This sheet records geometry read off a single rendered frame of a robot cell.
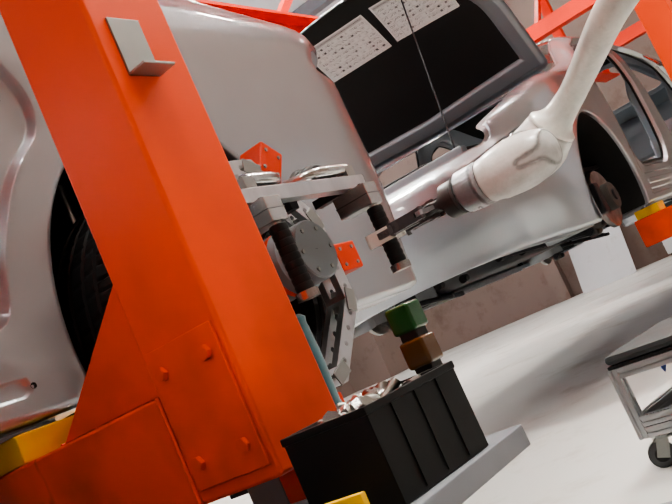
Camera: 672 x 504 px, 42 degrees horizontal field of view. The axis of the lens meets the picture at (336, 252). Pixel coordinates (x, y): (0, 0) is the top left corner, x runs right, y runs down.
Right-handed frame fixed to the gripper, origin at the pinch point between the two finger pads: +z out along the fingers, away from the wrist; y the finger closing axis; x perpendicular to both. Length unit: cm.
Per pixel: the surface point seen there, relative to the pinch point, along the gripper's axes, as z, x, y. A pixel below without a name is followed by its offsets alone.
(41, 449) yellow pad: 35, -14, -71
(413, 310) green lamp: -32, -18, -56
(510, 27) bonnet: 53, 109, 307
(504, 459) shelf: -39, -40, -62
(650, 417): -7, -68, 77
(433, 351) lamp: -32, -25, -56
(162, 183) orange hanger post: -17, 10, -75
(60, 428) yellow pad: 35, -11, -66
